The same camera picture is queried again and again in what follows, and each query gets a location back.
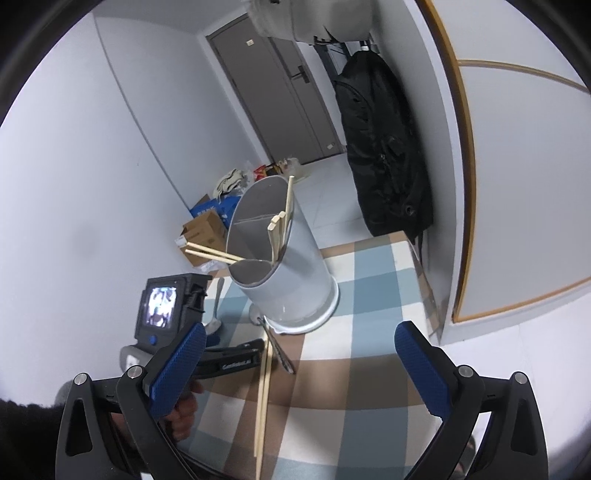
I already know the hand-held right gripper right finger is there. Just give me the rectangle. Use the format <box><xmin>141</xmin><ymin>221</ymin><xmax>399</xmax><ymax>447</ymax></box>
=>
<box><xmin>393</xmin><ymin>321</ymin><xmax>551</xmax><ymax>480</ymax></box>

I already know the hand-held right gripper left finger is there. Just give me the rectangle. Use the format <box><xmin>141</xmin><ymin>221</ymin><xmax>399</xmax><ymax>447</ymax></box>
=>
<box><xmin>54</xmin><ymin>322</ymin><xmax>208</xmax><ymax>480</ymax></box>

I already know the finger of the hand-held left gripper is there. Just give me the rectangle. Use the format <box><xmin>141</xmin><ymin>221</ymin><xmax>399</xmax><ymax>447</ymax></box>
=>
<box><xmin>196</xmin><ymin>338</ymin><xmax>268</xmax><ymax>380</ymax></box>

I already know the shiny metal spoon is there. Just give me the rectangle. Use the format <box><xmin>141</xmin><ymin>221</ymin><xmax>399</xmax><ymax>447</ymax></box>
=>
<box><xmin>249</xmin><ymin>302</ymin><xmax>296</xmax><ymax>376</ymax></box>

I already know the grey soup ladle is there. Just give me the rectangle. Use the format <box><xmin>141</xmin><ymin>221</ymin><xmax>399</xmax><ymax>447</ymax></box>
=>
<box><xmin>204</xmin><ymin>277</ymin><xmax>225</xmax><ymax>348</ymax></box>

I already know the pale wooden chopstick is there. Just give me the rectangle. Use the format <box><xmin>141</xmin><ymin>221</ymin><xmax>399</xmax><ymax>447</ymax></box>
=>
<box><xmin>257</xmin><ymin>340</ymin><xmax>275</xmax><ymax>468</ymax></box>
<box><xmin>254</xmin><ymin>340</ymin><xmax>271</xmax><ymax>457</ymax></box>

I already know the grey plastic utensil holder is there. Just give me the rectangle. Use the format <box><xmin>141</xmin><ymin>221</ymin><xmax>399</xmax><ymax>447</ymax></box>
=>
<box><xmin>225</xmin><ymin>175</ymin><xmax>340</xmax><ymax>335</ymax></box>

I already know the group of wooden chopsticks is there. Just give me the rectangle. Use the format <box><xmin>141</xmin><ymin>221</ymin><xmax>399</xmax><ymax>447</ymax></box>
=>
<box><xmin>184</xmin><ymin>175</ymin><xmax>296</xmax><ymax>266</ymax></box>

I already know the person's left hand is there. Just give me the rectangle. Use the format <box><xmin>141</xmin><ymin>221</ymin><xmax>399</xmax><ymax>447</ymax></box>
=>
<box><xmin>164</xmin><ymin>384</ymin><xmax>205</xmax><ymax>442</ymax></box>

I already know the brown cardboard box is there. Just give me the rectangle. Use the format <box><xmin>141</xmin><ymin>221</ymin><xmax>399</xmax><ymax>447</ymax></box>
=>
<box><xmin>174</xmin><ymin>211</ymin><xmax>229</xmax><ymax>267</ymax></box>

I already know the checkered tablecloth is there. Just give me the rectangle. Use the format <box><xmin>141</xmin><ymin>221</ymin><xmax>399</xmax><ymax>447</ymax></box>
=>
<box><xmin>175</xmin><ymin>231</ymin><xmax>490</xmax><ymax>480</ymax></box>

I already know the blue cardboard box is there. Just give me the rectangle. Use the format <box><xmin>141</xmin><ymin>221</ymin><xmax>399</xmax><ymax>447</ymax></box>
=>
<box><xmin>189</xmin><ymin>194</ymin><xmax>243</xmax><ymax>227</ymax></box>

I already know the white tote bag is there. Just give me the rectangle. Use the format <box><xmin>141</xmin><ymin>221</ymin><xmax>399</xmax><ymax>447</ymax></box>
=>
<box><xmin>213</xmin><ymin>167</ymin><xmax>254</xmax><ymax>197</ymax></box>

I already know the white cabinet door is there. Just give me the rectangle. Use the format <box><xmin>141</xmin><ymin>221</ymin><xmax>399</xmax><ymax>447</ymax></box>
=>
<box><xmin>425</xmin><ymin>0</ymin><xmax>591</xmax><ymax>324</ymax></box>

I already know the large black bag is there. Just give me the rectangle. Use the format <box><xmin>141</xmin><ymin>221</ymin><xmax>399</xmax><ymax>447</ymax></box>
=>
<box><xmin>333</xmin><ymin>50</ymin><xmax>435</xmax><ymax>241</ymax></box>

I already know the grey door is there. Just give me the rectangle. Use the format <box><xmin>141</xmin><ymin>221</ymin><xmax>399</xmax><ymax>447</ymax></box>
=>
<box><xmin>205</xmin><ymin>14</ymin><xmax>346</xmax><ymax>164</ymax></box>

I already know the black metal rack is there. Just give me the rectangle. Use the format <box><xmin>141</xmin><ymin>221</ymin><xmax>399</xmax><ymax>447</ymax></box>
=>
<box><xmin>313</xmin><ymin>39</ymin><xmax>352</xmax><ymax>81</ymax></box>

